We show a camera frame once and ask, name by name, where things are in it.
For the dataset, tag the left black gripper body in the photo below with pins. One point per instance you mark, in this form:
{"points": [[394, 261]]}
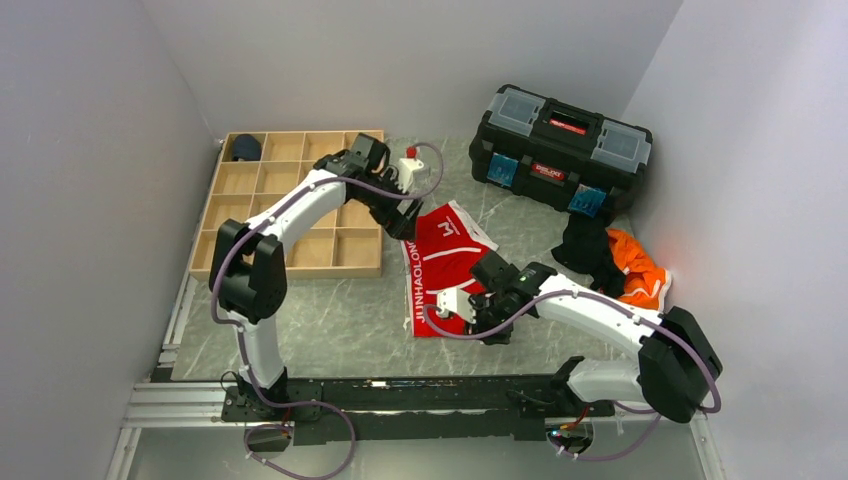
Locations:
{"points": [[380, 204]]}

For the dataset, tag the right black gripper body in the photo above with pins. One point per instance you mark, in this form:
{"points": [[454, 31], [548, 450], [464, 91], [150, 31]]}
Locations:
{"points": [[490, 311]]}

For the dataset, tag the red white underwear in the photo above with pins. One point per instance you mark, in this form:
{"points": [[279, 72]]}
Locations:
{"points": [[447, 244]]}

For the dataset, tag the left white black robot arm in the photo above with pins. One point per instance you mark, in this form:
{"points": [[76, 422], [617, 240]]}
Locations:
{"points": [[248, 278]]}

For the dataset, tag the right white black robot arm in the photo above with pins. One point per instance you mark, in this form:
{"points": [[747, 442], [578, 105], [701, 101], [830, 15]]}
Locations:
{"points": [[669, 365]]}

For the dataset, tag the black garment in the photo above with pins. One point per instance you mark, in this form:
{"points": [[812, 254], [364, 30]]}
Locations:
{"points": [[585, 249]]}

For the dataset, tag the orange garment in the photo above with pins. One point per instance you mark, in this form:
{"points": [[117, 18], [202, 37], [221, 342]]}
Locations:
{"points": [[646, 284]]}

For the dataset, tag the dark blue rolled garment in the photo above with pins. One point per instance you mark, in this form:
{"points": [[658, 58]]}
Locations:
{"points": [[246, 148]]}

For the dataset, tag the black toolbox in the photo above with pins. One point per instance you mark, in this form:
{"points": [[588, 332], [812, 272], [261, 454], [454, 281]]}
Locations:
{"points": [[568, 158]]}

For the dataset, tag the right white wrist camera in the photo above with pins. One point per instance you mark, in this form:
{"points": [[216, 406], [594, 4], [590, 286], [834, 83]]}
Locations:
{"points": [[455, 302]]}

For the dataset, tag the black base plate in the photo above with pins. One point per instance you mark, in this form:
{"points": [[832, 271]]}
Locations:
{"points": [[520, 407]]}

